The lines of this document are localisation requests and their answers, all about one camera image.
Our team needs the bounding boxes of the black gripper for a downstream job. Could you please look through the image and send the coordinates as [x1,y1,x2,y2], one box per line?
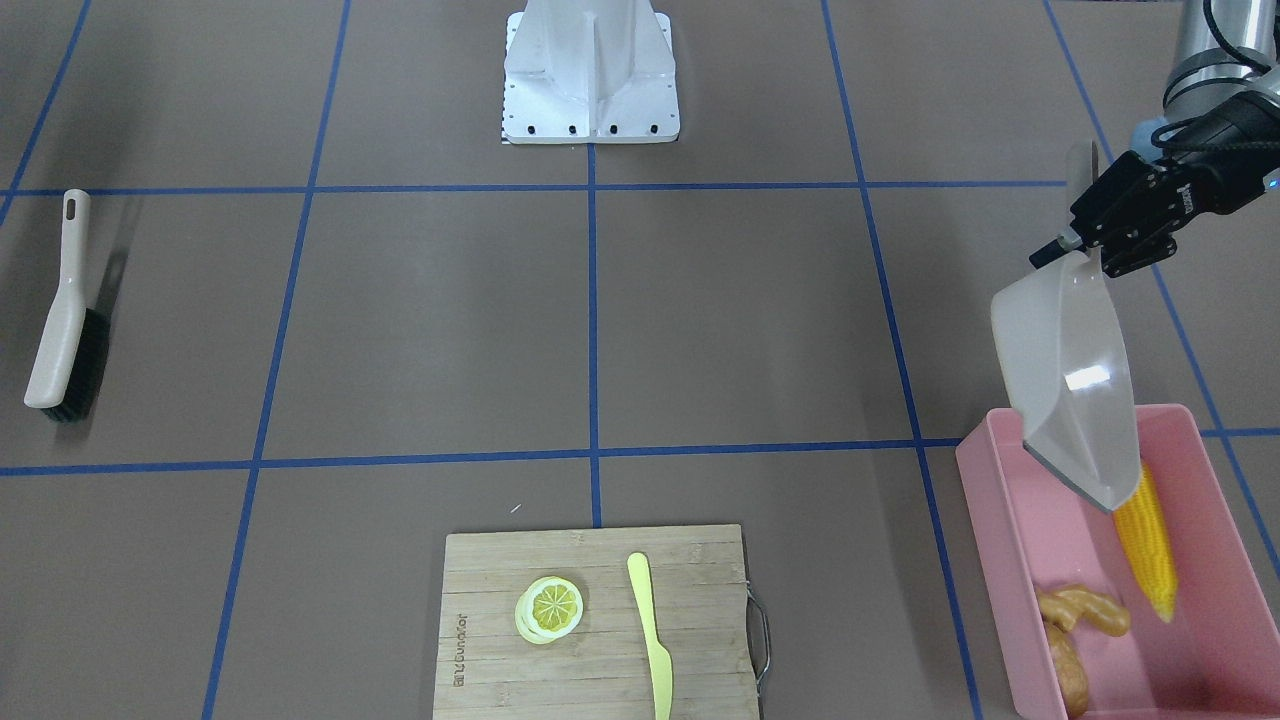
[1028,90,1279,278]

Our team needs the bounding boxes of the beige plastic dustpan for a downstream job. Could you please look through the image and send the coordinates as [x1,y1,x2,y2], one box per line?
[989,140,1144,514]

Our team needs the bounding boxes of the yellow toy corn cob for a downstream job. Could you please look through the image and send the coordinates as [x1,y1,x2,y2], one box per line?
[1112,462,1180,624]

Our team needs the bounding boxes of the tan toy ginger root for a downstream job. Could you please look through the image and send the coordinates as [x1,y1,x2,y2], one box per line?
[1036,584,1132,637]

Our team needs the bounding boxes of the beige hand brush black bristles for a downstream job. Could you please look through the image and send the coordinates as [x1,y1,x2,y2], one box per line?
[24,190,110,424]

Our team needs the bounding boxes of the brown toy potato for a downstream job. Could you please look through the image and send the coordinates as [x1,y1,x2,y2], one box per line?
[1042,620,1091,719]

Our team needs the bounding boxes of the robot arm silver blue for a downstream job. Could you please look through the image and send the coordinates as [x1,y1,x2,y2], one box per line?
[1029,1,1279,278]

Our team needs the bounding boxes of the pink plastic bin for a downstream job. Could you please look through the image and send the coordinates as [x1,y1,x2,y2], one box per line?
[956,404,1279,719]

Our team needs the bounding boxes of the bamboo cutting board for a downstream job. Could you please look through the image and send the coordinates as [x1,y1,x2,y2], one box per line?
[431,524,762,719]

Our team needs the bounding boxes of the yellow plastic toy knife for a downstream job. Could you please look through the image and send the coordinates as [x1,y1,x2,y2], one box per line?
[627,552,675,719]

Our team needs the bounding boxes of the yellow toy lemon slice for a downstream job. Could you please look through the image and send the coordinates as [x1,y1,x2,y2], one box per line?
[515,577,585,644]

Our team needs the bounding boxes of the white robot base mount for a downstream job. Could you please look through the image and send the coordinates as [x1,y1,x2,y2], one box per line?
[500,1,681,145]

